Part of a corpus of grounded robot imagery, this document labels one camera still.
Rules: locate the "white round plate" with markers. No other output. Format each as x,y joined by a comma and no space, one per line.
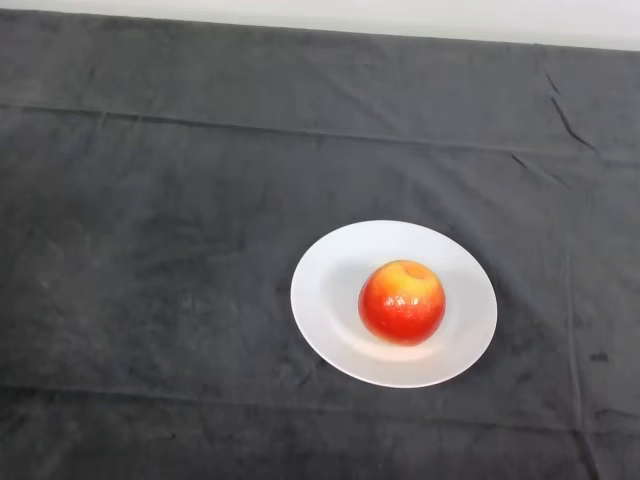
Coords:
450,350

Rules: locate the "red yellow apple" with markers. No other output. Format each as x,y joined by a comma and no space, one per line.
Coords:
401,312

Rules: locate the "black cloth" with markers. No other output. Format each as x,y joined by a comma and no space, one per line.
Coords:
150,200

